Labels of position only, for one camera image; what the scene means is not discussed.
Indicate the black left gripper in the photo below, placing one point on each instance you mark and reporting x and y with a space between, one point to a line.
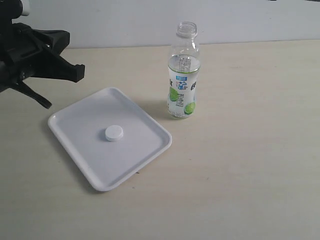
26 52

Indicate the white bottle cap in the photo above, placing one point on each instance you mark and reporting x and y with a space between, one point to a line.
114 133

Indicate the clear plastic drink bottle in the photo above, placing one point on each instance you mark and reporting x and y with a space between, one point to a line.
183 67

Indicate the white rectangular plastic tray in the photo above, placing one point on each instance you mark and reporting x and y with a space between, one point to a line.
80 129

